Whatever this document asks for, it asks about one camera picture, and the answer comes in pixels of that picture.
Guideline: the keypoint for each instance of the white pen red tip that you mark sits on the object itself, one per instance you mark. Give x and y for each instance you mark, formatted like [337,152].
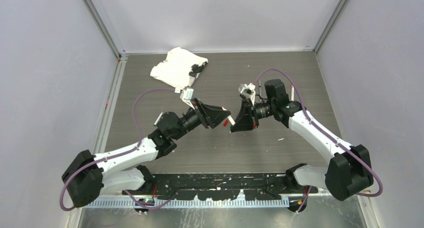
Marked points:
[231,120]

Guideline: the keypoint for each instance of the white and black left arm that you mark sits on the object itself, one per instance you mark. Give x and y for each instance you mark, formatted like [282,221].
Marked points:
[92,175]

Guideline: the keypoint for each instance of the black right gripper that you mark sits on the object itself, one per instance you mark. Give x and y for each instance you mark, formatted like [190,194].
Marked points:
[249,112]

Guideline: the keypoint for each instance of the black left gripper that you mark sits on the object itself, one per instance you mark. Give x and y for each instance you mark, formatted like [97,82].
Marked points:
[211,116]

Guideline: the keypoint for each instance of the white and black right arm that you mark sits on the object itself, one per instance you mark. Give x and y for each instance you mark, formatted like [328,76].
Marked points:
[348,171]

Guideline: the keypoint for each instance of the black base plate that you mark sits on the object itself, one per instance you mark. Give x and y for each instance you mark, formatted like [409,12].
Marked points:
[218,186]

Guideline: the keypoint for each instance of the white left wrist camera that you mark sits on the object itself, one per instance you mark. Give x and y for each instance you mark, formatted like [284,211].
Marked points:
[186,95]

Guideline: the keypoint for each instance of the white pen orange tip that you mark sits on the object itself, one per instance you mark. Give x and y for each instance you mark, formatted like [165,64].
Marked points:
[292,96]

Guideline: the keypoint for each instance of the white crumpled cloth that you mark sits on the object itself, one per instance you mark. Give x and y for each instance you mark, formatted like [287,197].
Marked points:
[180,68]

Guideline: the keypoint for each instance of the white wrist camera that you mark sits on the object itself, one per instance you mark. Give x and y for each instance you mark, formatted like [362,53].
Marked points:
[186,95]
[248,91]

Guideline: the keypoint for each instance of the grey pen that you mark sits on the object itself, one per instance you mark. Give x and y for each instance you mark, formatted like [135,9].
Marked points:
[259,88]

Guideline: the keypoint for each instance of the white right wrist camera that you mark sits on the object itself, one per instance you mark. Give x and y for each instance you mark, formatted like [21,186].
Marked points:
[248,91]

